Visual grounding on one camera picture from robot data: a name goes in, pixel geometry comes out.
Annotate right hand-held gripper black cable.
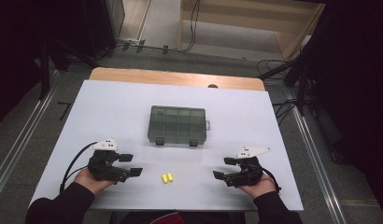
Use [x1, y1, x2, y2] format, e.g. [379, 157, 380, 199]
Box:
[262, 167, 282, 192]

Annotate left hand-held gripper black cable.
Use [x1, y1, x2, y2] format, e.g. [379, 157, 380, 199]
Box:
[59, 141, 99, 194]

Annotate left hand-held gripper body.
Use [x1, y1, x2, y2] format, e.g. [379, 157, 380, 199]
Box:
[87, 137, 121, 183]

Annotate person's left hand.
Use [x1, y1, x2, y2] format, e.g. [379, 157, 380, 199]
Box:
[73, 167, 116, 195]

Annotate hand-held gripper black cable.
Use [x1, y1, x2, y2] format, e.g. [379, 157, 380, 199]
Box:
[59, 141, 99, 194]
[262, 167, 282, 192]

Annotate loose black floor cables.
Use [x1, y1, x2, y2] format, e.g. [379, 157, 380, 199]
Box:
[256, 58, 300, 127]

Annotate white board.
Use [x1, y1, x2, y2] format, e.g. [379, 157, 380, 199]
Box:
[30, 79, 305, 212]

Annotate hanging black cable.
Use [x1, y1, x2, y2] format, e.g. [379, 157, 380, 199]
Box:
[183, 0, 202, 53]

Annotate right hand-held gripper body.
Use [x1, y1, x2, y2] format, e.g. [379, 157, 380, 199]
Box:
[231, 147, 272, 189]

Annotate metal floor rail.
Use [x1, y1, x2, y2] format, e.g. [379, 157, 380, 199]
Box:
[0, 70, 61, 204]
[286, 88, 348, 224]

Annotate red garment part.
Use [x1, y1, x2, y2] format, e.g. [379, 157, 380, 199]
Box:
[149, 212, 185, 224]

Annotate grey clear plastic organizer box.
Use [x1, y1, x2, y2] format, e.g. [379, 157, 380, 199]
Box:
[147, 105, 211, 147]

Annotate black stand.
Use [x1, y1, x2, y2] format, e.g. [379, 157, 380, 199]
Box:
[38, 36, 99, 101]
[257, 57, 310, 117]

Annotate dark cabinet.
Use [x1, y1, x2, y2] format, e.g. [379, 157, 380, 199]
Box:
[81, 0, 126, 59]

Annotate floor cable with clips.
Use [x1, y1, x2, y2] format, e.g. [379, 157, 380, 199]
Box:
[97, 39, 184, 59]

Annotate wooden shelf unit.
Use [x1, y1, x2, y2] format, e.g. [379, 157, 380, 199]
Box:
[179, 0, 326, 62]

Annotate person's right hand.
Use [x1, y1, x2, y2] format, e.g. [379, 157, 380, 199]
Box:
[239, 173, 277, 200]

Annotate black curtain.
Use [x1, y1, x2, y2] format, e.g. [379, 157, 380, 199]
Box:
[300, 0, 383, 218]
[0, 0, 88, 130]

